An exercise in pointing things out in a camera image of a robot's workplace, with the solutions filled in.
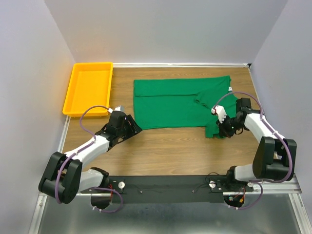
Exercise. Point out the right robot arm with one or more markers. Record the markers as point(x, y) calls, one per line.
point(274, 159)

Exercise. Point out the aluminium front rail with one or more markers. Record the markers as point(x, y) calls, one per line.
point(275, 185)

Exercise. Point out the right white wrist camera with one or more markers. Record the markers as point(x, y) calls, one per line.
point(220, 112)

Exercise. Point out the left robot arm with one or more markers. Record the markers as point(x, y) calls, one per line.
point(83, 161)

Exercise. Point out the yellow plastic tray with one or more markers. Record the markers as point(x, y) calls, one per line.
point(89, 85)

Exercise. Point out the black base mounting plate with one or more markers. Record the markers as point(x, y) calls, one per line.
point(103, 199)

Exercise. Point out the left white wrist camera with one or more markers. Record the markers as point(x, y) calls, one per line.
point(118, 108)

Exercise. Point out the green t shirt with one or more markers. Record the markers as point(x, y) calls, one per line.
point(182, 102)

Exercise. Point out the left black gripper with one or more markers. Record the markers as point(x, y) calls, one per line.
point(134, 129)

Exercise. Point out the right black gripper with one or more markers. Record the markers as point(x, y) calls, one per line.
point(223, 130)

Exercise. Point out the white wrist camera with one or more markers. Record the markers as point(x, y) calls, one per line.
point(220, 112)
point(118, 108)

